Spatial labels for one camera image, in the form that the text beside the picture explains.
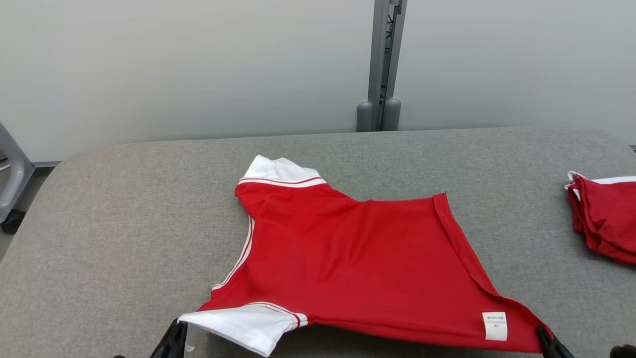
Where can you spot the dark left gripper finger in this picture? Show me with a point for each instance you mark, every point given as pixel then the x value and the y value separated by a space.
pixel 180 345
pixel 166 345

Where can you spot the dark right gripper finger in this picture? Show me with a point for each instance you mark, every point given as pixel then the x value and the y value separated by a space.
pixel 547 348
pixel 559 350

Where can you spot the red shorts with white trim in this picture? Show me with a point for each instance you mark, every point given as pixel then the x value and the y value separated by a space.
pixel 611 219

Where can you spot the red jersey shirt white sleeves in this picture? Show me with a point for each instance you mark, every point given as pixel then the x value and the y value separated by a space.
pixel 357 263

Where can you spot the grey chair leg with caster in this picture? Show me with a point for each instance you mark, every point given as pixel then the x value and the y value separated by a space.
pixel 15 179

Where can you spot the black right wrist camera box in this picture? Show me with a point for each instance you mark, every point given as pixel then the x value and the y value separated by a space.
pixel 623 352

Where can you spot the grey cylinder post foot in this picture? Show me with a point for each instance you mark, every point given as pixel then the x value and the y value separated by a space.
pixel 364 117
pixel 392 114

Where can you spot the grey metal upright post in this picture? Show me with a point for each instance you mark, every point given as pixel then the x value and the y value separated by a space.
pixel 385 49

